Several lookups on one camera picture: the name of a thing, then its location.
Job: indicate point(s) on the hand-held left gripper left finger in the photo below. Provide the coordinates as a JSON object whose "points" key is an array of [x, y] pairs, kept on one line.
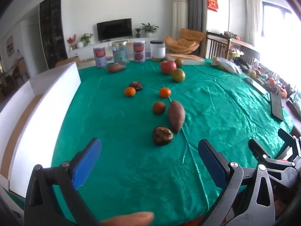
{"points": [[87, 162]]}

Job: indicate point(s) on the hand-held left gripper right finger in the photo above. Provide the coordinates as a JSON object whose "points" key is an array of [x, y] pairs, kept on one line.
{"points": [[211, 162]]}

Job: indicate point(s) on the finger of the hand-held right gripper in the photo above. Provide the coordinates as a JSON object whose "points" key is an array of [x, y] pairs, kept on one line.
{"points": [[259, 149], [288, 137]]}

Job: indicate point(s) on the bright orange tangerine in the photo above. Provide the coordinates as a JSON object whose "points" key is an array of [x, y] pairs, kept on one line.
{"points": [[130, 92], [164, 92]]}

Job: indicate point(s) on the white foam box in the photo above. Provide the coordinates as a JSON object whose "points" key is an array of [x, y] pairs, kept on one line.
{"points": [[56, 80]]}

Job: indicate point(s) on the yellow-green citrus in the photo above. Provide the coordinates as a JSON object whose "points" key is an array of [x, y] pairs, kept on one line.
{"points": [[179, 62], [178, 75]]}

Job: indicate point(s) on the sweet potato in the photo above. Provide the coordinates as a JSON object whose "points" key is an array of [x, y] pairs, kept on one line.
{"points": [[116, 68], [176, 115]]}

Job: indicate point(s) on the person's left hand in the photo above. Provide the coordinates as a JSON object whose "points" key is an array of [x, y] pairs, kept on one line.
{"points": [[131, 219]]}

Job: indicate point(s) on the black phone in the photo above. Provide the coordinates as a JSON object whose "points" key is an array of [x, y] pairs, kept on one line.
{"points": [[277, 107]]}

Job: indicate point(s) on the green tablecloth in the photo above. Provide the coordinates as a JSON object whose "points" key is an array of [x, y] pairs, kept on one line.
{"points": [[131, 160]]}

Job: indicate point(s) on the dried brown mushroom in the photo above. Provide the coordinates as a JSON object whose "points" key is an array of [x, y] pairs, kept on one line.
{"points": [[163, 135], [136, 85]]}

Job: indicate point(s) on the pile of small toys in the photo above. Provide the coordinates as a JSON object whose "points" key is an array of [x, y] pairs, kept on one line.
{"points": [[270, 80]]}

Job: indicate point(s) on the grey notebook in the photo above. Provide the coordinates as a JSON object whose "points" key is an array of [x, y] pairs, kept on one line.
{"points": [[256, 85]]}

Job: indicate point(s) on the dark reddish tangerine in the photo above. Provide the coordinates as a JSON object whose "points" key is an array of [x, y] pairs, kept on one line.
{"points": [[159, 107]]}

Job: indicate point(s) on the white plastic bag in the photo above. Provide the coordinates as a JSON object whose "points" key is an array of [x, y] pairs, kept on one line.
{"points": [[227, 65]]}

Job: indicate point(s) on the red apple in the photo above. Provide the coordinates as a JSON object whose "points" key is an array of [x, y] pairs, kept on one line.
{"points": [[168, 67]]}

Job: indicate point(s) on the red label tin can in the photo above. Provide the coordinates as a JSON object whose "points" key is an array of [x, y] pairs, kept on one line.
{"points": [[139, 51], [100, 57]]}

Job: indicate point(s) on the orange cover book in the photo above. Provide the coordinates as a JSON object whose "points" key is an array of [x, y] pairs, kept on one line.
{"points": [[185, 59]]}

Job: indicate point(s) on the wooden bench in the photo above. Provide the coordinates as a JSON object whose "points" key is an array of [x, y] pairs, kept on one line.
{"points": [[218, 44]]}

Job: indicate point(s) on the glass jar gold lid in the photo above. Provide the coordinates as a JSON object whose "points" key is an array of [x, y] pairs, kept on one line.
{"points": [[120, 53]]}

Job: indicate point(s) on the woven coaster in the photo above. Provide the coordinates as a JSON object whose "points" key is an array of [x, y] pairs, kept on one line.
{"points": [[158, 59]]}

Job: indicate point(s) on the white television cabinet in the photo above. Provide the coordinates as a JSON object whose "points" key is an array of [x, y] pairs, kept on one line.
{"points": [[103, 44]]}

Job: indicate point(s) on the red flower arrangement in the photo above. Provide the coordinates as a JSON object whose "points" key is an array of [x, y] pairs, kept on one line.
{"points": [[71, 40]]}

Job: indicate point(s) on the potted plant white vase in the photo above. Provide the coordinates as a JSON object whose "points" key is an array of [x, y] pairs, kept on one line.
{"points": [[85, 38]]}

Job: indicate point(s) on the white plastic jar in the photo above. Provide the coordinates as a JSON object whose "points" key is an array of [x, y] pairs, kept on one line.
{"points": [[157, 50]]}

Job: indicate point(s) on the orange papasan chair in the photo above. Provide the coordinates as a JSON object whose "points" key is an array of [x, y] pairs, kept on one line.
{"points": [[185, 40]]}

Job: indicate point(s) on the white curtain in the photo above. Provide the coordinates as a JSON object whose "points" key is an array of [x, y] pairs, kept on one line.
{"points": [[254, 14]]}

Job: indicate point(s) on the black television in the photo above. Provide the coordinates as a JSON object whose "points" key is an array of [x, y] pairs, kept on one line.
{"points": [[114, 29]]}

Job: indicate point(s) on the black display cabinet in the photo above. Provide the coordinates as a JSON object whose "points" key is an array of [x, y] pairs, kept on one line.
{"points": [[53, 30]]}

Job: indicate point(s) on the small potted plant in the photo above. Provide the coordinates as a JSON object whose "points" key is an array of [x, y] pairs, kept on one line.
{"points": [[137, 31]]}

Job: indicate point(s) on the large leafy potted plant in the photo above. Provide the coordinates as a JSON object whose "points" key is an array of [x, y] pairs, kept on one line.
{"points": [[149, 28]]}

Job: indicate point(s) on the white floor air conditioner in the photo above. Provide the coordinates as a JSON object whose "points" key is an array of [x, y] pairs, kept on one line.
{"points": [[180, 16]]}

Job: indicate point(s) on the grey curtain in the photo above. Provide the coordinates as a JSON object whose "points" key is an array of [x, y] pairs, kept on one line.
{"points": [[196, 9]]}

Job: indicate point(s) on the framed wall picture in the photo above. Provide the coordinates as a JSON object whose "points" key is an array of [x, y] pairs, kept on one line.
{"points": [[9, 46]]}

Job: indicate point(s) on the red wall hanging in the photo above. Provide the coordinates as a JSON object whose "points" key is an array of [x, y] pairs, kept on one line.
{"points": [[212, 2]]}

